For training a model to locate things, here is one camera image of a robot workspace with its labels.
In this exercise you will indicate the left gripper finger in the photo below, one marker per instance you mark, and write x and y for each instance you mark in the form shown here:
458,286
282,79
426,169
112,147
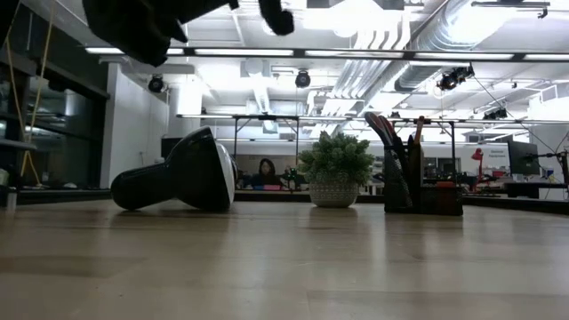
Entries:
133,31

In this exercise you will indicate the black gooseneck desk lamp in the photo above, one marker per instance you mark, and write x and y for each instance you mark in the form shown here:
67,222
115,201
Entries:
186,173

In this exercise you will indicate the distant small robot arm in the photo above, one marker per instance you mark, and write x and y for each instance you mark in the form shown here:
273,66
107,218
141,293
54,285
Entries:
291,175

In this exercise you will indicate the black mesh desk organizer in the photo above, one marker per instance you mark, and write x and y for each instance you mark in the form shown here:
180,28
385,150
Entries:
440,200

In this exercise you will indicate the person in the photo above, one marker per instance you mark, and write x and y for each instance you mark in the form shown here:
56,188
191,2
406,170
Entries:
266,171

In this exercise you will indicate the artificial green potted plant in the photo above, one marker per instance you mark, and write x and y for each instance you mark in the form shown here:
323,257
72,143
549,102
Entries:
335,160

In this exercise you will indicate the black ceiling fixture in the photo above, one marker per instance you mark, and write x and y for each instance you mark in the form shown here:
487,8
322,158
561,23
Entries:
495,114

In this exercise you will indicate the black computer monitor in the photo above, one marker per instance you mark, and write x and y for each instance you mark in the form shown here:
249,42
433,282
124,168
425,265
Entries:
523,157

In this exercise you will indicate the black background desk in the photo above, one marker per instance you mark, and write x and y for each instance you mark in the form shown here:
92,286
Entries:
533,186

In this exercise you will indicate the overhead frame beam with lights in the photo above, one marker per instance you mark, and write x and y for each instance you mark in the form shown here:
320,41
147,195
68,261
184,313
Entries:
355,54

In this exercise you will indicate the black aluminium table frame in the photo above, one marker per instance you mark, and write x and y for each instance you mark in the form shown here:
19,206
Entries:
66,195

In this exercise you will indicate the black ceiling camera cluster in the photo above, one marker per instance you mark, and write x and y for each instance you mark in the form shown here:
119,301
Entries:
453,79

